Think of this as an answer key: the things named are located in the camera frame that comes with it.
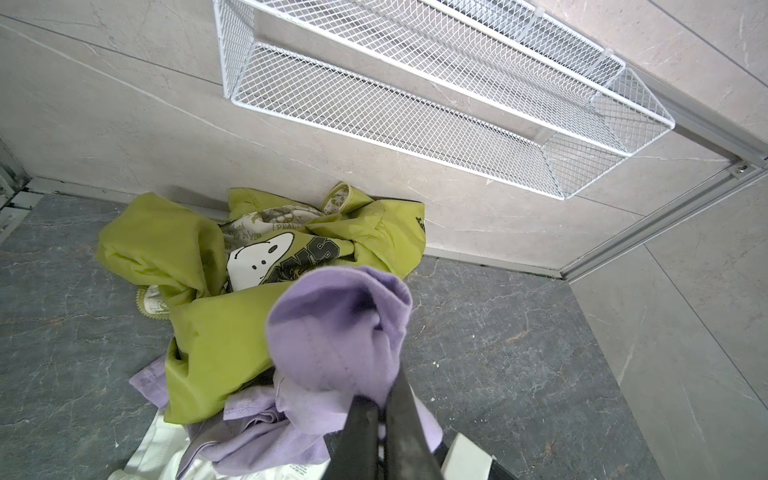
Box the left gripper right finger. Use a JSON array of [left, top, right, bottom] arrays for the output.
[[383, 370, 443, 480]]

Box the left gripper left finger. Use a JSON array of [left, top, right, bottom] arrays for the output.
[[322, 397, 380, 480]]

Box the purple cloth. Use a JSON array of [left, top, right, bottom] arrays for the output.
[[153, 267, 442, 479]]

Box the white cloth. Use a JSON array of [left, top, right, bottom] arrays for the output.
[[107, 411, 329, 480]]

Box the green printed shirt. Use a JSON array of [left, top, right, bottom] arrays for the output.
[[96, 183, 426, 425]]

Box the white wire mesh basket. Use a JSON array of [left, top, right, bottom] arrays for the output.
[[213, 1, 675, 200]]

